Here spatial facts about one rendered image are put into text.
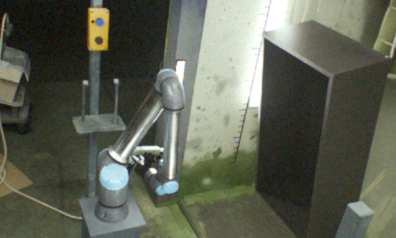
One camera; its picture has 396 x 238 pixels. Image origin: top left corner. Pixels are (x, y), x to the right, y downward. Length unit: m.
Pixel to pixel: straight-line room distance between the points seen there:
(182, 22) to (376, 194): 1.96
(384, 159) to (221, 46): 1.57
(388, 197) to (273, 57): 1.52
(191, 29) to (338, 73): 1.14
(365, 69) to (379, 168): 1.59
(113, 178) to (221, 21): 1.30
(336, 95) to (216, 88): 1.21
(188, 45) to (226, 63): 0.35
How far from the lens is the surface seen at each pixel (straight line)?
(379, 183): 3.66
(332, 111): 2.22
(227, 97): 3.25
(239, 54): 3.14
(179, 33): 2.87
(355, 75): 2.20
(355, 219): 1.19
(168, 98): 2.19
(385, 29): 3.52
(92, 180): 3.46
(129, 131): 2.40
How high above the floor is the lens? 2.29
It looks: 28 degrees down
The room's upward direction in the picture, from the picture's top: 9 degrees clockwise
